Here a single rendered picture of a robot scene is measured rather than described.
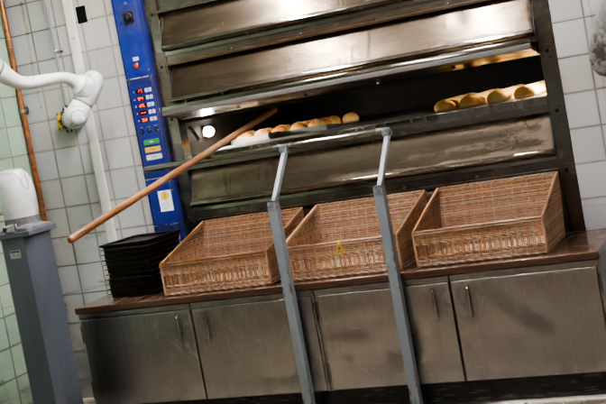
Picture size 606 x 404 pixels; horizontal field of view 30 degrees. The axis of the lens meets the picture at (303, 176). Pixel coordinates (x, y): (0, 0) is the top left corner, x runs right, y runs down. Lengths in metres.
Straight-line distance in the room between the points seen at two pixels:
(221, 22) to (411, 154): 1.12
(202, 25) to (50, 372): 1.77
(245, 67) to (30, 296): 1.46
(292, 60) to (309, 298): 1.17
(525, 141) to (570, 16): 0.56
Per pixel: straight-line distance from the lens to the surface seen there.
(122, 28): 5.70
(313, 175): 5.32
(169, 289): 5.20
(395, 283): 4.64
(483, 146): 5.07
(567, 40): 4.97
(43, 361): 5.18
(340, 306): 4.80
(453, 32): 5.07
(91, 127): 5.85
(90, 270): 6.00
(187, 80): 5.57
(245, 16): 5.41
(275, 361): 4.99
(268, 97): 5.24
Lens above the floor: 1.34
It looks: 4 degrees down
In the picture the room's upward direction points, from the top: 10 degrees counter-clockwise
